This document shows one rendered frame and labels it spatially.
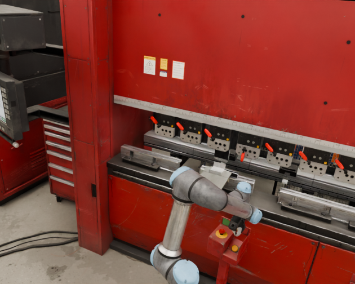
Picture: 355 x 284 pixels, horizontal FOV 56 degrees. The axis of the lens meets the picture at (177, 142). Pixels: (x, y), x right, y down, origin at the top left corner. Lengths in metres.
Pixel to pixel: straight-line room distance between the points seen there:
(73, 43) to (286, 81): 1.35
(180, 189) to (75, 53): 1.27
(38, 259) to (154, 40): 2.02
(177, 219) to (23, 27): 1.31
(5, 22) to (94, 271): 1.94
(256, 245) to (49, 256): 1.72
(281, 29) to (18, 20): 1.41
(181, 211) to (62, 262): 1.75
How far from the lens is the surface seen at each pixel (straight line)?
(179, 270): 1.56
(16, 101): 2.10
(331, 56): 1.97
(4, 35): 2.04
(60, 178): 3.47
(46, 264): 3.09
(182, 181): 1.42
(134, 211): 2.69
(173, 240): 1.57
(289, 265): 2.45
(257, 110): 2.08
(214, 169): 2.31
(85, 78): 2.32
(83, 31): 2.27
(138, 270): 2.93
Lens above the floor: 2.14
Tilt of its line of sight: 25 degrees down
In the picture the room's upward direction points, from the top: 4 degrees clockwise
